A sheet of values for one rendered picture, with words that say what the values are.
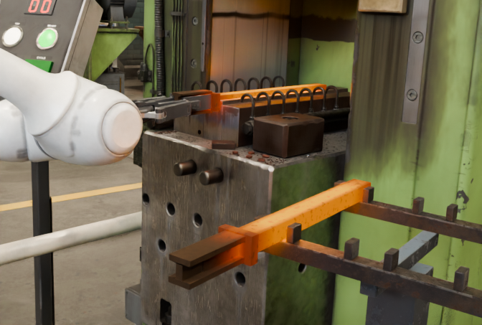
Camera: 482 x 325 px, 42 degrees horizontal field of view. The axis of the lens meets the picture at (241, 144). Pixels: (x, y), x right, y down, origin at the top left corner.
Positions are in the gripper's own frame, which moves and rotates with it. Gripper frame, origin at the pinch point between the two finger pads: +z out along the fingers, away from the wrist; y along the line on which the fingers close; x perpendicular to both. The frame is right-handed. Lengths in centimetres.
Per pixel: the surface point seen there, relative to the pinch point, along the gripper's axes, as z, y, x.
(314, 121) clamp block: 13.4, 19.5, -2.6
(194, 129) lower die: 4.9, -5.4, -7.1
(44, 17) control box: -4, -50, 14
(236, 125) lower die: 5.0, 6.9, -4.1
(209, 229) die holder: -1.9, 6.6, -24.1
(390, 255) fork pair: -25, 60, -5
